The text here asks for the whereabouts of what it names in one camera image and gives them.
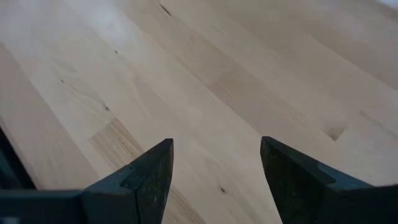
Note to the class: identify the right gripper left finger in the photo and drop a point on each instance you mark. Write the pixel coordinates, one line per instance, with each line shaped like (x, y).
(136, 196)

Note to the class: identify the black aluminium frame rail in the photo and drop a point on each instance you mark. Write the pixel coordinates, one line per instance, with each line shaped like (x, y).
(11, 169)

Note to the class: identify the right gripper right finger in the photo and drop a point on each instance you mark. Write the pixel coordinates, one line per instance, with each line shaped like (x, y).
(304, 193)

